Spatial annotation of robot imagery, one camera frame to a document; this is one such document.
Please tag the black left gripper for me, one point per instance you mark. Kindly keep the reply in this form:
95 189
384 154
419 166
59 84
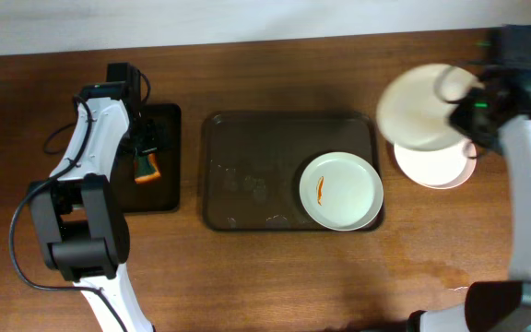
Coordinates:
147 141

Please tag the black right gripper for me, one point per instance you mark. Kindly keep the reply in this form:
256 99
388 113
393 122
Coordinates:
466 119

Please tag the green and orange sponge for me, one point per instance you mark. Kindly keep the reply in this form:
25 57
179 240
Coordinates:
146 169

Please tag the pinkish white plate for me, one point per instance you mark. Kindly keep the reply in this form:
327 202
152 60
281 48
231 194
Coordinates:
439 169

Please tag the cream white plate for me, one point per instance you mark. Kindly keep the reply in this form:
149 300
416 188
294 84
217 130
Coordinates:
413 110

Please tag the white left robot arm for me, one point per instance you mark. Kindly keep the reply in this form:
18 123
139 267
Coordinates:
80 227

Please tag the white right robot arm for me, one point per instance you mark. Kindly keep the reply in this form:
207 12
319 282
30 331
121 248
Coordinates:
501 305

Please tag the small black tray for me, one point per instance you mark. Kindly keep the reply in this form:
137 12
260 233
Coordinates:
161 194

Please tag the large brown serving tray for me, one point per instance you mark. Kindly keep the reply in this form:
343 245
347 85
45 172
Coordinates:
254 161

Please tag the pale green plate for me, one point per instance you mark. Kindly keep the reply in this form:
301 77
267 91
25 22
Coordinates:
341 191

